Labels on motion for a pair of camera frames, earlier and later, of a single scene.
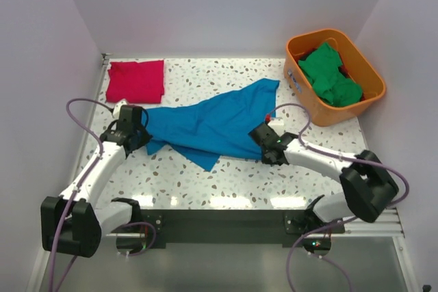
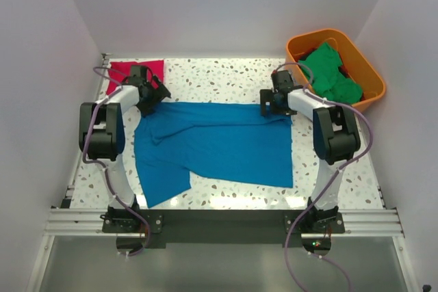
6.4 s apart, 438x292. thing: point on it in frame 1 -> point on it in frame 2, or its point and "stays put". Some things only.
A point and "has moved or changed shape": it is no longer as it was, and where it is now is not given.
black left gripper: [145, 137] -> [159, 93]
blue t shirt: [217, 126] has moved or changed shape
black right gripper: [265, 161] -> [267, 96]
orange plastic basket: [358, 65] stays put
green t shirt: [323, 67] stays put
